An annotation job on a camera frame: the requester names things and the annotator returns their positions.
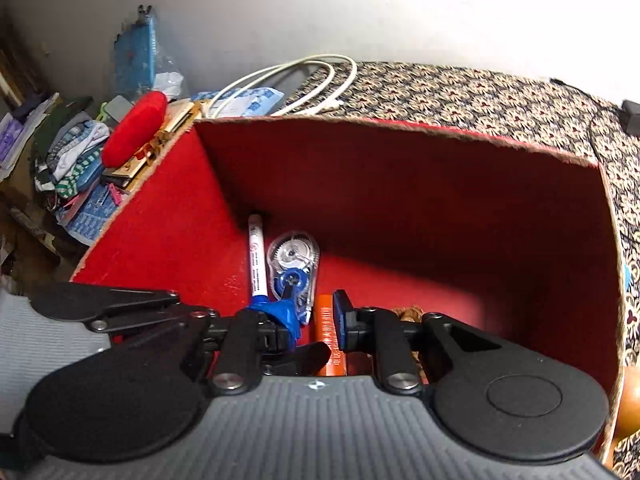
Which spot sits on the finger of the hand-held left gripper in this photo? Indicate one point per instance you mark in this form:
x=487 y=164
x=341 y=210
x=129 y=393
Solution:
x=100 y=302

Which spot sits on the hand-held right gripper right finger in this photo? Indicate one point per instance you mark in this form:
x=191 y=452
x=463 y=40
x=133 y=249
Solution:
x=341 y=320

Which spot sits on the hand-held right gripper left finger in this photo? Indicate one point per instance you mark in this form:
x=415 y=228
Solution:
x=282 y=322

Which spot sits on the orange bar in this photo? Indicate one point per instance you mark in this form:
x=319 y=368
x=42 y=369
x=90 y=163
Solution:
x=325 y=330

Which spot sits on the blue white marker pen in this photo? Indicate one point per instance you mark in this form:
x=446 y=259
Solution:
x=256 y=260

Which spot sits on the teardrop correction tape dispenser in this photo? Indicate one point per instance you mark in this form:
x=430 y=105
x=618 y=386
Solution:
x=290 y=255

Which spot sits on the brown pine cone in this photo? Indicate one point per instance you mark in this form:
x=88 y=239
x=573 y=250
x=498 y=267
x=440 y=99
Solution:
x=410 y=314

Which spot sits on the red cardboard box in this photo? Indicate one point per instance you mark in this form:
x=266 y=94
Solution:
x=400 y=210

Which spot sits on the blue patterned packet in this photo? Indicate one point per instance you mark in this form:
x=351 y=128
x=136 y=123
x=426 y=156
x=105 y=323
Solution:
x=92 y=212

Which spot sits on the red cushion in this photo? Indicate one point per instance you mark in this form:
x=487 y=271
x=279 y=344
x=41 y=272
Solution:
x=132 y=127

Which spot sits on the purple papers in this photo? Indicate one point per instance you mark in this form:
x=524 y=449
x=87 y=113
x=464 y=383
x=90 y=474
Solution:
x=12 y=135

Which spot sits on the grey flat case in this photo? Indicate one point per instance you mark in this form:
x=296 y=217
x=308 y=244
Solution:
x=119 y=108

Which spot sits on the blue white flat packet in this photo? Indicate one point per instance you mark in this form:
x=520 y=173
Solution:
x=250 y=100

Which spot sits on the clear plastic bag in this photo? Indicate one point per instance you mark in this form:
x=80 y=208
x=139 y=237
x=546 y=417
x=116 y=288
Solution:
x=167 y=82

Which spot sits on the blue plastic package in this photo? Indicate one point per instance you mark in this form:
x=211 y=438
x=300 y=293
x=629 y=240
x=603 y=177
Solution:
x=137 y=55

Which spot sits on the brown gourd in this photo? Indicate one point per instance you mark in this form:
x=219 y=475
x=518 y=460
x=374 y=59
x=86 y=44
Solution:
x=627 y=400

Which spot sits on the black power adapter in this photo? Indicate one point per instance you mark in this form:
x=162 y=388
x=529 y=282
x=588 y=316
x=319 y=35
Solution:
x=631 y=116

